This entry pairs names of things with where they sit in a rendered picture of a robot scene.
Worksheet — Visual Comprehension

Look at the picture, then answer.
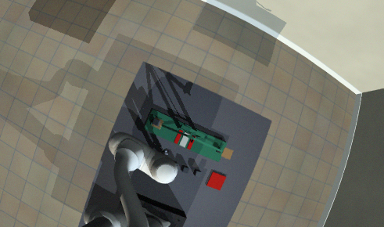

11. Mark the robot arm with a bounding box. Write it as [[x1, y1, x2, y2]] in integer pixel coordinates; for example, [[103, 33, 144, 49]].
[[82, 132, 178, 227]]

